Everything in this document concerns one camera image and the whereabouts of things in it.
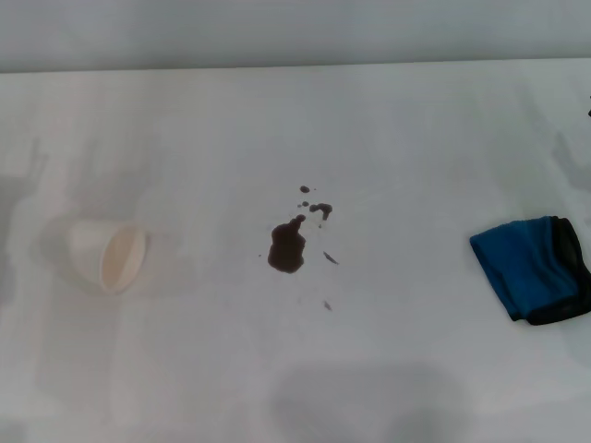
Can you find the white paper cup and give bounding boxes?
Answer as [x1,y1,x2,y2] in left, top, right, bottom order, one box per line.
[67,220,150,296]

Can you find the blue rag with black trim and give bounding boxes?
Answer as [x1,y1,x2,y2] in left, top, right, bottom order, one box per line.
[469,214,591,327]

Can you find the large black water puddle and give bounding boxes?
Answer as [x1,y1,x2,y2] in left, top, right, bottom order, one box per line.
[266,214,308,277]

